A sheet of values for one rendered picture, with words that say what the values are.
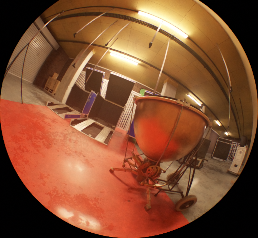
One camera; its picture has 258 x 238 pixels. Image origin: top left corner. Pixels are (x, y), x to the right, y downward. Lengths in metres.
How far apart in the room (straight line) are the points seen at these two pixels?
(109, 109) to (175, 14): 3.80
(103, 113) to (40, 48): 5.64
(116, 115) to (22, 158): 3.08
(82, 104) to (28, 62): 4.50
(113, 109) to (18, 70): 5.86
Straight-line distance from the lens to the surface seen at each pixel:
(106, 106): 3.31
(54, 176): 0.76
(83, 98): 3.70
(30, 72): 6.41
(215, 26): 2.87
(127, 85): 2.78
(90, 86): 3.59
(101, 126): 2.33
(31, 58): 6.24
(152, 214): 0.81
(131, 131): 2.42
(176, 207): 0.90
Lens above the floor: 0.61
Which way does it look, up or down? 7 degrees up
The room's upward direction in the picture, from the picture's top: 23 degrees clockwise
